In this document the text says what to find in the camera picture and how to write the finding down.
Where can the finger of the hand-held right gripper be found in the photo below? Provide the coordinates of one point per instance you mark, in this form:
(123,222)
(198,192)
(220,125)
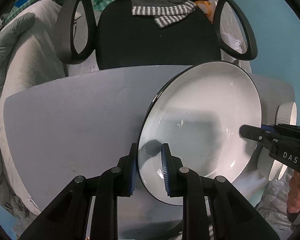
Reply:
(252,132)
(268,127)

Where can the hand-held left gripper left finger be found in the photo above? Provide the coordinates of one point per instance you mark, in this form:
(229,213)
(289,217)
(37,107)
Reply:
(133,177)

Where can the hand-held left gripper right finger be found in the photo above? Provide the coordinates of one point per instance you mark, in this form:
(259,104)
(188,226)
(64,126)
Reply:
(165,170)

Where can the white plate with black rim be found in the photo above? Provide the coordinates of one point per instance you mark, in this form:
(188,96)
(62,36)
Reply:
(202,105)

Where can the person's right hand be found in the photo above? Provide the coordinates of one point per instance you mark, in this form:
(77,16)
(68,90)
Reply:
(297,195)

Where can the silver plastic sheet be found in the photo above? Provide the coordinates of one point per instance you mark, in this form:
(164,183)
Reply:
(270,200)

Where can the knotted white plastic bag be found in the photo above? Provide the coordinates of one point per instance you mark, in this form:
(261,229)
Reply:
(231,38)

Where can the black office chair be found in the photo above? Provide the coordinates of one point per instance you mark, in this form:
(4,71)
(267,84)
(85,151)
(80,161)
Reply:
(152,47)

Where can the orange yellow bag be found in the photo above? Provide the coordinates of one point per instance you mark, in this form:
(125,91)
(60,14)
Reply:
(205,5)

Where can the bed with grey sheet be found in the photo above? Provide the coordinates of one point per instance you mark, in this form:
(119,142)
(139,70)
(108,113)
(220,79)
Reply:
(27,55)

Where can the grey duvet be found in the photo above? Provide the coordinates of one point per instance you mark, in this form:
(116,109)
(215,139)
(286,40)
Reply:
(5,42)

